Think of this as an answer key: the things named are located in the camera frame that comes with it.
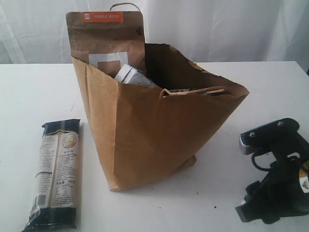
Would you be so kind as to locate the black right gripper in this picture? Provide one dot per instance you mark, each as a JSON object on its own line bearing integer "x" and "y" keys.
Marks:
{"x": 278, "y": 195}

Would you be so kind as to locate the brown kraft pouch with window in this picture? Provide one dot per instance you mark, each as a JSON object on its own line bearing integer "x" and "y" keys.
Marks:
{"x": 107, "y": 40}

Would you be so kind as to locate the dark blue noodle packet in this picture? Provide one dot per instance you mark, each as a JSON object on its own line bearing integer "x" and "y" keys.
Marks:
{"x": 55, "y": 182}

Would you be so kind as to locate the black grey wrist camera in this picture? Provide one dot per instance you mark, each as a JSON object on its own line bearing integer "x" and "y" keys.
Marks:
{"x": 279, "y": 137}

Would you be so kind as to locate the small white blue milk carton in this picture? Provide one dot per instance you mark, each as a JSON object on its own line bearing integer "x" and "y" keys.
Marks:
{"x": 131, "y": 75}

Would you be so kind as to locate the brown paper bag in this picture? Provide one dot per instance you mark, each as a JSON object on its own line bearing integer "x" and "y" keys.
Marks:
{"x": 144, "y": 134}

